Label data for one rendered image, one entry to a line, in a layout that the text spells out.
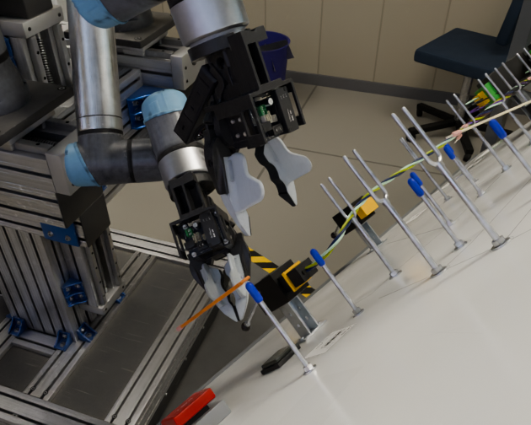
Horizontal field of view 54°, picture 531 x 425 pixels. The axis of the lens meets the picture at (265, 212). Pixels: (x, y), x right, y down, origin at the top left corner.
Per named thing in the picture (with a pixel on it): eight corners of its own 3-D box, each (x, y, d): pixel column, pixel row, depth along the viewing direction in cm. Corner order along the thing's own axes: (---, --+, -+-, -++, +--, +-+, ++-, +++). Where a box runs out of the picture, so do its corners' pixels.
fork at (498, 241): (504, 246, 43) (397, 108, 44) (487, 254, 44) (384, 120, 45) (515, 234, 44) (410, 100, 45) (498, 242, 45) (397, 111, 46)
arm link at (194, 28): (156, 15, 55) (211, 4, 61) (172, 58, 56) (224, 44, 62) (201, -10, 50) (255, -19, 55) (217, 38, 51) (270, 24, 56)
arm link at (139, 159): (138, 154, 97) (128, 125, 87) (200, 150, 98) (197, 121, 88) (140, 194, 94) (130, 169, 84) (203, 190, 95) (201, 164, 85)
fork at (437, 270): (441, 275, 48) (347, 152, 49) (427, 281, 50) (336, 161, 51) (451, 264, 49) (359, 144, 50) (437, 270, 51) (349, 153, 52)
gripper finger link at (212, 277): (208, 327, 70) (188, 263, 72) (222, 329, 75) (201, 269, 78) (230, 319, 69) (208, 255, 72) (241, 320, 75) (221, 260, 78)
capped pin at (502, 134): (538, 196, 51) (481, 126, 51) (540, 191, 52) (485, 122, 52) (552, 189, 50) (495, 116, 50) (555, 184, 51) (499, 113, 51)
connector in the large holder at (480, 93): (501, 96, 109) (489, 81, 109) (490, 104, 109) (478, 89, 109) (491, 104, 115) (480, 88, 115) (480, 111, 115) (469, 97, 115)
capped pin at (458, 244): (458, 250, 52) (405, 180, 53) (452, 251, 54) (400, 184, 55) (469, 241, 53) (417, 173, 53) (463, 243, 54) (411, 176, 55)
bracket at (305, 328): (316, 325, 68) (293, 293, 68) (327, 320, 66) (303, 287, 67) (295, 346, 65) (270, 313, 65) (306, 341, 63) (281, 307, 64)
